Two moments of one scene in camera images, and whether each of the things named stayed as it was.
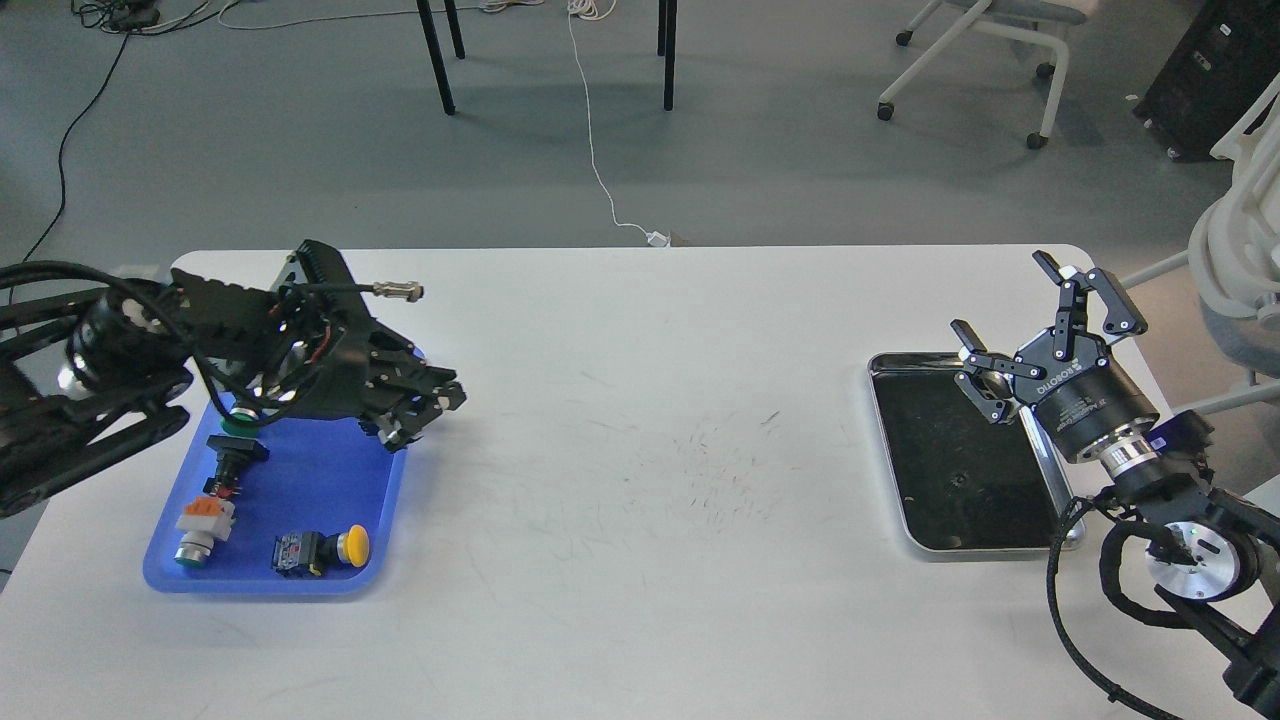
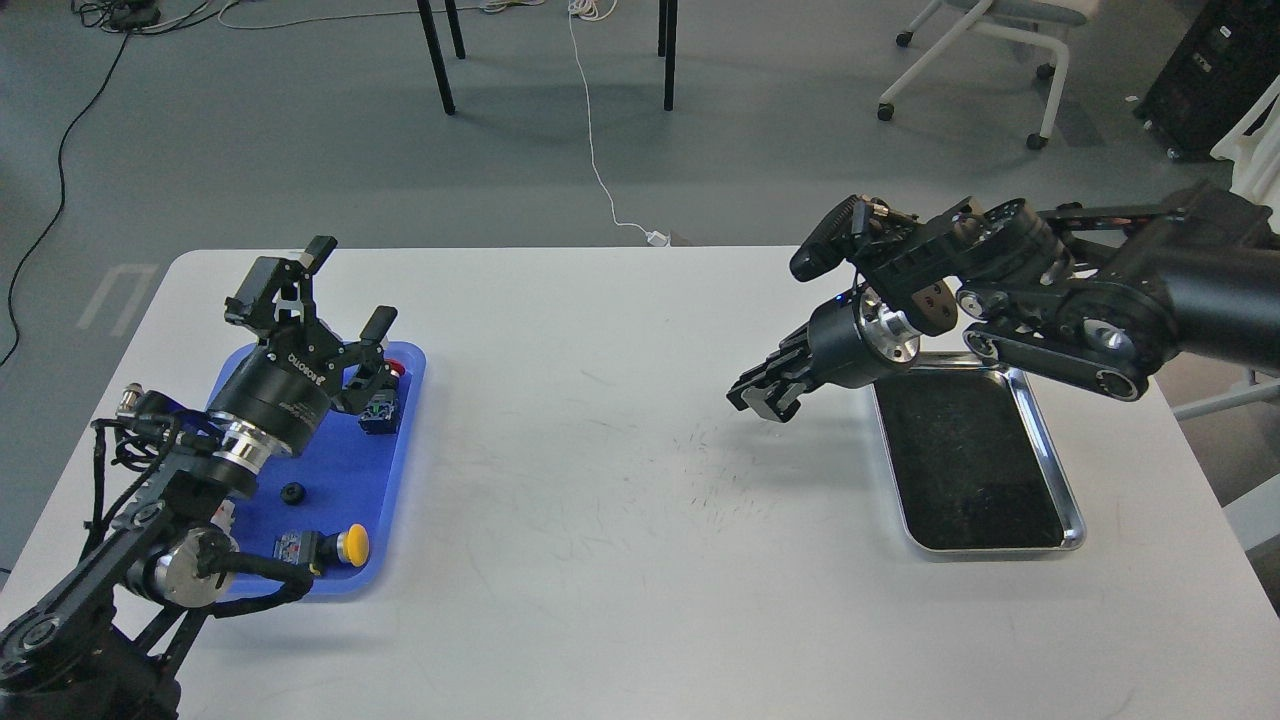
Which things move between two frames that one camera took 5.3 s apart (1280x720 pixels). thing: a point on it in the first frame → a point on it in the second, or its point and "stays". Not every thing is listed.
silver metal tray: x=966 y=482 stays
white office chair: x=1043 y=20 stays
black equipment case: x=1228 y=56 stays
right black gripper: x=1083 y=394 → x=852 y=342
